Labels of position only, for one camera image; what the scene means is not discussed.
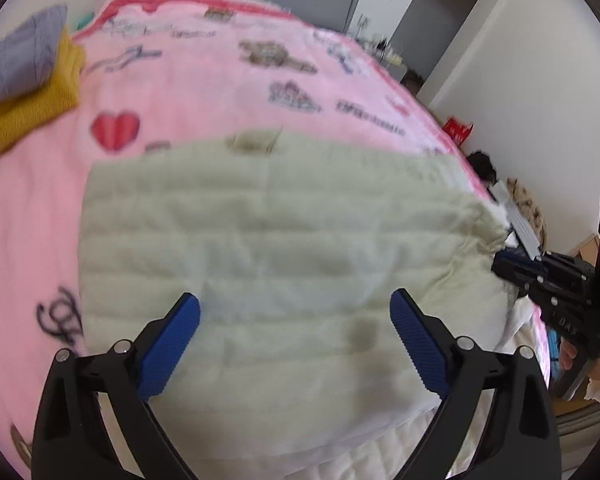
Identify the brown plush cloth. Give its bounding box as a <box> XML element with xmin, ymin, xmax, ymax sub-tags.
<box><xmin>505</xmin><ymin>177</ymin><xmax>547</xmax><ymax>241</ymax></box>

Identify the cardboard box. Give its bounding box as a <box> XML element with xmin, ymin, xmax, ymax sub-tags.
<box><xmin>567</xmin><ymin>232</ymin><xmax>600</xmax><ymax>262</ymax></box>

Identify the purple knit sweater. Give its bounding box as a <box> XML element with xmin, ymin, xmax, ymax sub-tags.
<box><xmin>0</xmin><ymin>5</ymin><xmax>70</xmax><ymax>111</ymax></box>

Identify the black bag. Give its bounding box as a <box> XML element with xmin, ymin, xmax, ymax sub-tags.
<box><xmin>467</xmin><ymin>151</ymin><xmax>499</xmax><ymax>184</ymax></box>

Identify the white quilted hooded jacket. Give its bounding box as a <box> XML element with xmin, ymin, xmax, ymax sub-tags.
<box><xmin>77</xmin><ymin>130</ymin><xmax>537</xmax><ymax>480</ymax></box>

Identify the pink printed blanket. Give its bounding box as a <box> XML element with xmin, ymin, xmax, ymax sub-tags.
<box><xmin>0</xmin><ymin>0</ymin><xmax>553</xmax><ymax>480</ymax></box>

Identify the yellow folded sweater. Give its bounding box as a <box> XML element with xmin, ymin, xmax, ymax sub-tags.
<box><xmin>0</xmin><ymin>25</ymin><xmax>87</xmax><ymax>171</ymax></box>

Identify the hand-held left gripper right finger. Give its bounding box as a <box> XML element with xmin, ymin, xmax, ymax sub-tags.
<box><xmin>389</xmin><ymin>288</ymin><xmax>562</xmax><ymax>480</ymax></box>

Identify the red shopping bag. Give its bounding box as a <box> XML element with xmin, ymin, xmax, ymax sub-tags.
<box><xmin>442</xmin><ymin>116</ymin><xmax>476</xmax><ymax>146</ymax></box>

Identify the white door frame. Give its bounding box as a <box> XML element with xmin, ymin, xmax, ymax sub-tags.
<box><xmin>387</xmin><ymin>0</ymin><xmax>511</xmax><ymax>107</ymax></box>

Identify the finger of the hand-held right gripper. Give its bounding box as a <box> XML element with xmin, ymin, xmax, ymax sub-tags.
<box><xmin>500</xmin><ymin>271</ymin><xmax>550</xmax><ymax>303</ymax></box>
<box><xmin>492</xmin><ymin>251</ymin><xmax>549</xmax><ymax>282</ymax></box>

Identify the white grey nightstand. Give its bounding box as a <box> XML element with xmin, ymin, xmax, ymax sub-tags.
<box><xmin>377</xmin><ymin>45</ymin><xmax>410</xmax><ymax>73</ymax></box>

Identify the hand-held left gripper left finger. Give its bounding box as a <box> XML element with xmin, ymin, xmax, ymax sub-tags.
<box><xmin>31</xmin><ymin>291</ymin><xmax>202</xmax><ymax>480</ymax></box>

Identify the white slatted panel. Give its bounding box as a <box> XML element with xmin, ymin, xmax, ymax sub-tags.
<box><xmin>490</xmin><ymin>182</ymin><xmax>544</xmax><ymax>261</ymax></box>

